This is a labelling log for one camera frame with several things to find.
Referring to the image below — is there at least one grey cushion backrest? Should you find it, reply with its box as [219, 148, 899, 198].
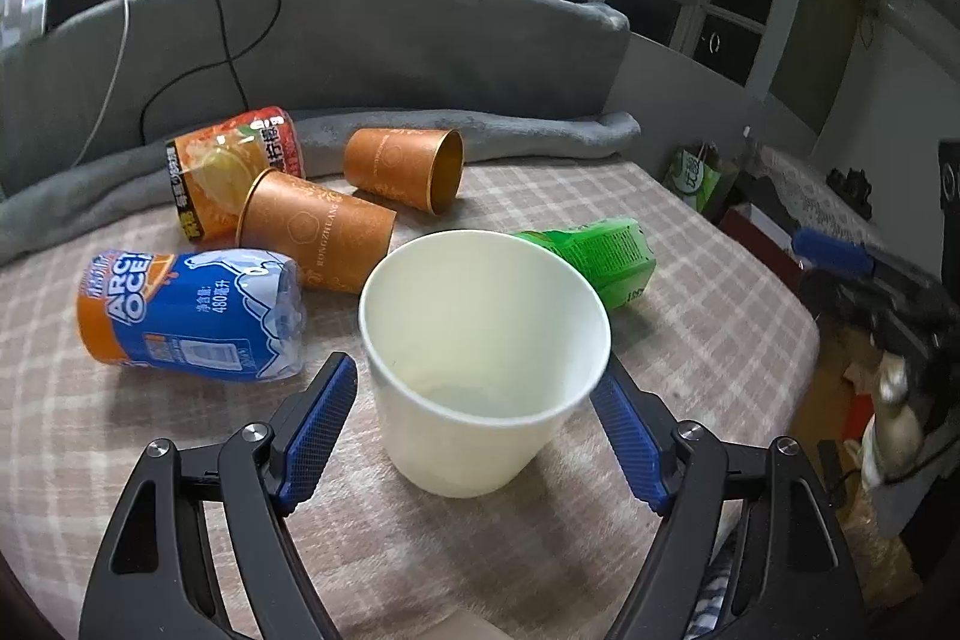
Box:
[2, 0, 630, 195]

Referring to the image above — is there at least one green drink cup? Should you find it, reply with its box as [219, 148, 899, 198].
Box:
[516, 218, 656, 310]

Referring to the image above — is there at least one brown paper cup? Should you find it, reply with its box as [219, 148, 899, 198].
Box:
[236, 169, 397, 294]
[343, 128, 466, 216]

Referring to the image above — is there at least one green paper shopping bag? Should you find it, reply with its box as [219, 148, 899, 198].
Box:
[662, 142, 721, 213]

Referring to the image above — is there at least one blue orange Arctic Ocean cup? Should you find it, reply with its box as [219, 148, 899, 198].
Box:
[76, 248, 306, 381]

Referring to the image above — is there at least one white paper cup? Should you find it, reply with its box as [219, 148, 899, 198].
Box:
[358, 229, 612, 498]

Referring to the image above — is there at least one black cable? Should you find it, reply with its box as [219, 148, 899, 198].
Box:
[138, 0, 285, 146]

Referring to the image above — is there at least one brown paper cup near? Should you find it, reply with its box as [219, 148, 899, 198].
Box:
[236, 169, 397, 294]

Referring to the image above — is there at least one white cable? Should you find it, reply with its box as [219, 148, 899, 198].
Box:
[70, 0, 132, 169]

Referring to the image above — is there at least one brown paper cup far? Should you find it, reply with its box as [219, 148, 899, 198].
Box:
[343, 128, 466, 216]

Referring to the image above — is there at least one orange red noodle cup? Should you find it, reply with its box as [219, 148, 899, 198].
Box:
[166, 106, 304, 244]

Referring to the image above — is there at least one white power strip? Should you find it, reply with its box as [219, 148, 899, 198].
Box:
[2, 0, 47, 49]

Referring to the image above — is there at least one red cardboard box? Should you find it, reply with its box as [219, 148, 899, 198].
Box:
[719, 209, 802, 292]

